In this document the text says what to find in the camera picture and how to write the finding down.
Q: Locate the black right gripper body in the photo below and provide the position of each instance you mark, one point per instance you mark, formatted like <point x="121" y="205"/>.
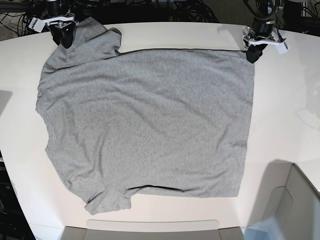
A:
<point x="63" y="32"/>

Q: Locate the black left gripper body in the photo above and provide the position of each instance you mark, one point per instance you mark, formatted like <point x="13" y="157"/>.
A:
<point x="254" y="52"/>

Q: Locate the grey T-shirt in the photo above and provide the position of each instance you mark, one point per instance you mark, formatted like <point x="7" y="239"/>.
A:
<point x="170" y="122"/>

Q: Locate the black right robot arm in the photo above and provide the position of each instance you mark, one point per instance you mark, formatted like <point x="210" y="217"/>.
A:
<point x="57" y="8"/>

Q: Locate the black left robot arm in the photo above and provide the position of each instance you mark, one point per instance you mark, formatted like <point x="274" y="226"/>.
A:
<point x="264" y="30"/>

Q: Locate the grey side bin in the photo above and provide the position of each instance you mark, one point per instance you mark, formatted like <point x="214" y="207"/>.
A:
<point x="293" y="210"/>

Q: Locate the grey chair backrest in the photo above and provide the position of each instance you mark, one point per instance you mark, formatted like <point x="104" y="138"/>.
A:
<point x="127" y="230"/>

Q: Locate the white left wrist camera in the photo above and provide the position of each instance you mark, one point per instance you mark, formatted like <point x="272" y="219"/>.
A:
<point x="275" y="39"/>

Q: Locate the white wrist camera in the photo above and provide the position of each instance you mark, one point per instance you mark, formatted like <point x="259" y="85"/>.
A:
<point x="275" y="39"/>
<point x="38" y="24"/>

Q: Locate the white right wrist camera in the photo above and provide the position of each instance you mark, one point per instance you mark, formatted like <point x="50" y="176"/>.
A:
<point x="38" y="24"/>

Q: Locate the tangled black cables background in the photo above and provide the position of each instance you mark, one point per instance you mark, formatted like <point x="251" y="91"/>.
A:
<point x="193" y="11"/>

